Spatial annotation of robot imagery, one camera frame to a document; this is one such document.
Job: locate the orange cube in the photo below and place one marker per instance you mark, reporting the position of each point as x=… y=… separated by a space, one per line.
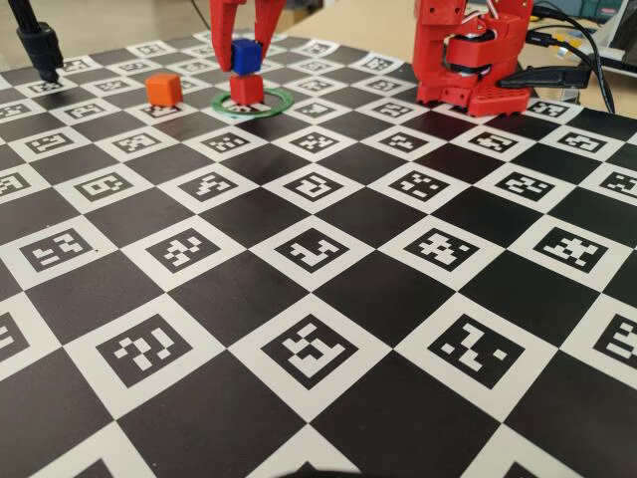
x=163 y=89

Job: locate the blue cube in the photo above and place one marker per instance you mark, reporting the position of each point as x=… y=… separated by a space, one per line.
x=246 y=57

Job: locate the black blurred camera mount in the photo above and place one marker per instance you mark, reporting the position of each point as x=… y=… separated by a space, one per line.
x=318 y=472

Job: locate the cardboard box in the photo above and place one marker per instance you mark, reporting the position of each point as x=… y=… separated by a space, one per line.
x=298 y=17

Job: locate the black usb plug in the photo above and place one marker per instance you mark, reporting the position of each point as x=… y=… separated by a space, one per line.
x=540 y=40

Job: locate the black power plug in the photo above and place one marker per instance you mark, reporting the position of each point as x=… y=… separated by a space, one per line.
x=547 y=78

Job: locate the red cube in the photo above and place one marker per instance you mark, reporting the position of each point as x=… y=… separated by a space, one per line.
x=246 y=90

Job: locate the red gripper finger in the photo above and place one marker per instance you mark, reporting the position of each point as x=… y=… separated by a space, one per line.
x=224 y=30
x=269 y=20

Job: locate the black white marker mat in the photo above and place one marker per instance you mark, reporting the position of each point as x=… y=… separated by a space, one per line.
x=318 y=279

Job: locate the green box with red label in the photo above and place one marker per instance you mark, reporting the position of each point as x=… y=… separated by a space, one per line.
x=599 y=9

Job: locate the black tripod leg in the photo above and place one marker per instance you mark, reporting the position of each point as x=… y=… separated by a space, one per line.
x=42 y=47

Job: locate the white laptop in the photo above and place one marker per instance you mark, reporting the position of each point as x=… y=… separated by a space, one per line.
x=622 y=55

